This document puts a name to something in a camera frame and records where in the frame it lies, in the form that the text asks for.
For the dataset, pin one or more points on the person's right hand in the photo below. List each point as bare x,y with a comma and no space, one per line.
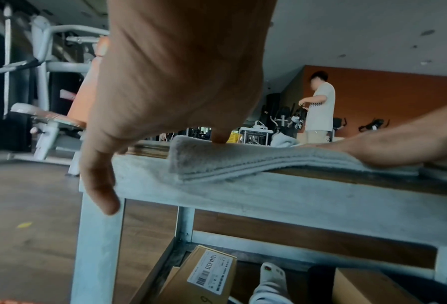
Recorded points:
403,142

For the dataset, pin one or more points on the person's left hand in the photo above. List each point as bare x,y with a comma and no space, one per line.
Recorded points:
178,74

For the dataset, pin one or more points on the grey towel striped border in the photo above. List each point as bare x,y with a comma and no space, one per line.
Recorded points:
246,160

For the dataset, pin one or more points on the white folding table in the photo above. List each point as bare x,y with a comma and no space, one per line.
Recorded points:
255,130

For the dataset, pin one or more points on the black elliptical trainer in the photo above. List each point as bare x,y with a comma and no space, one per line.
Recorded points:
283,118

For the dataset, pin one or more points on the low wooden table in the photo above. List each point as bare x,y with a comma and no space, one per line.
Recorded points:
283,199

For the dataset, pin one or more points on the plain cardboard box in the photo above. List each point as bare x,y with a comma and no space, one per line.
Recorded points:
369,288

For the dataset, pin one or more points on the cardboard box with label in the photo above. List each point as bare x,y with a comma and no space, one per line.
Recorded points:
193,279

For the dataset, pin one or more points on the small yellow scrap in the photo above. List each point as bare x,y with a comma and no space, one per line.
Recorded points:
24,225

